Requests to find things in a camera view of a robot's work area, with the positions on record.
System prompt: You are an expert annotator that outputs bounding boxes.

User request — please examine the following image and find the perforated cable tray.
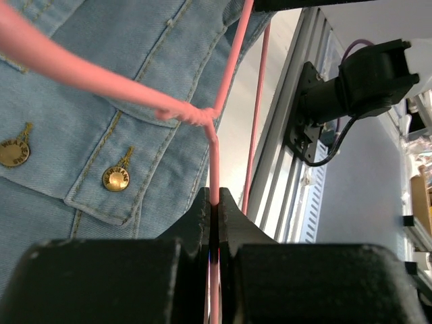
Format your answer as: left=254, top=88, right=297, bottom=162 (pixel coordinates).
left=296, top=141, right=330, bottom=244

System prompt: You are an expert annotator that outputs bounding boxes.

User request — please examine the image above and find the light blue denim garment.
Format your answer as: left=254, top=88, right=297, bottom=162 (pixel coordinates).
left=0, top=0, right=274, bottom=294

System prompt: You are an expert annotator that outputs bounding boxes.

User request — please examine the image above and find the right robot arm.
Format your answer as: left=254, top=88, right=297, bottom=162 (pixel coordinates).
left=254, top=1, right=431, bottom=126

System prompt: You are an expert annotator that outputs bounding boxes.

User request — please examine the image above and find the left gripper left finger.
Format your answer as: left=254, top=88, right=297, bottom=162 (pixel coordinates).
left=1, top=188, right=211, bottom=323

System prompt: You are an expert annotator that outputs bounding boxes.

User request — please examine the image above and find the pink wire hanger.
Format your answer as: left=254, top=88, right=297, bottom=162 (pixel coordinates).
left=1, top=1, right=273, bottom=323

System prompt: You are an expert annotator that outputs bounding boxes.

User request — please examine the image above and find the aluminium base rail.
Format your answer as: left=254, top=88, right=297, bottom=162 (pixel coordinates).
left=247, top=7, right=330, bottom=244

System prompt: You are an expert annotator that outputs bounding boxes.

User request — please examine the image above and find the right black mount plate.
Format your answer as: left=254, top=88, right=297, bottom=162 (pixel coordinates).
left=283, top=61, right=323, bottom=164

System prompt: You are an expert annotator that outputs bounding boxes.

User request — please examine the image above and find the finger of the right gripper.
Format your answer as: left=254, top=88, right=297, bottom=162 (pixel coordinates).
left=253, top=0, right=370, bottom=12

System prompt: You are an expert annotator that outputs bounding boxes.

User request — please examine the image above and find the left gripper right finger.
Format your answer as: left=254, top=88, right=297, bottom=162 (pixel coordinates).
left=218, top=188, right=427, bottom=323

